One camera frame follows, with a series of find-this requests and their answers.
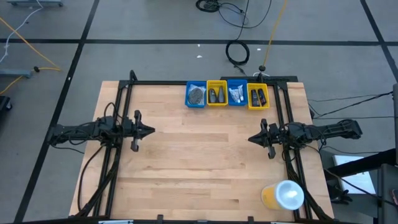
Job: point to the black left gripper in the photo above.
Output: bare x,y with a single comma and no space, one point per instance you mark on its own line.
129,129

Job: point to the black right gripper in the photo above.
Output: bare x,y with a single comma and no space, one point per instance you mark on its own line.
274,134

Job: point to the dark blue travel tube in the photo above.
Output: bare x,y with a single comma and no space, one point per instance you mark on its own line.
262,97
255,98

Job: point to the bagged black round pad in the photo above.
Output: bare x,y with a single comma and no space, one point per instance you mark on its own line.
196,95

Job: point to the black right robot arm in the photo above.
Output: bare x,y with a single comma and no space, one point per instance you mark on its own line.
326,130

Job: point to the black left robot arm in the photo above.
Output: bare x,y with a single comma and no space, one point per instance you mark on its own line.
77,130

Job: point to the blue plastic basket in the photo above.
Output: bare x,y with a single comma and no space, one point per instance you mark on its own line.
237,81
186,105

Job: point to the yellow plastic basket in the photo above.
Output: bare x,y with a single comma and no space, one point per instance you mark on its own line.
258,85
217,82

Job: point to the yellow canister with white lid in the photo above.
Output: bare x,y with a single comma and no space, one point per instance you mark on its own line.
287,195

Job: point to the white paper sheet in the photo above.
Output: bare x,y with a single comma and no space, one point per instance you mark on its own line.
357,180

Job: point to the black metal beam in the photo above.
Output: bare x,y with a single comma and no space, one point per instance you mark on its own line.
367,160

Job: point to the grey metal floor foot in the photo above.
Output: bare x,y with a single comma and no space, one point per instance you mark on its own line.
15,73
34,3

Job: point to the black chair caster base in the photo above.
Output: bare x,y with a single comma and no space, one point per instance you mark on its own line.
4,104

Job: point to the black aluminium table frame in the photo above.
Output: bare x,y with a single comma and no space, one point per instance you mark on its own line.
149,82

